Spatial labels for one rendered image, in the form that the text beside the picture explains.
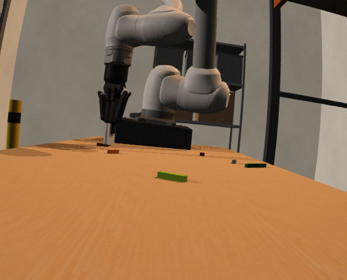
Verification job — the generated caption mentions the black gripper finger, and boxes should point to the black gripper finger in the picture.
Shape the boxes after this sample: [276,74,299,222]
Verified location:
[107,85,131,145]
[97,87,111,144]

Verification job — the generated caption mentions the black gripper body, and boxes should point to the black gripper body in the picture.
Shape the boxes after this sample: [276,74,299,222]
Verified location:
[103,64,129,99]

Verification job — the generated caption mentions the green rectangular bar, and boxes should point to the green rectangular bar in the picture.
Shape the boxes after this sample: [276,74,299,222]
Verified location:
[157,171,187,183]

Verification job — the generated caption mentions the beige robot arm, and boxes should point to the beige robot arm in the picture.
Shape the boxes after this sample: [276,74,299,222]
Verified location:
[104,0,230,126]

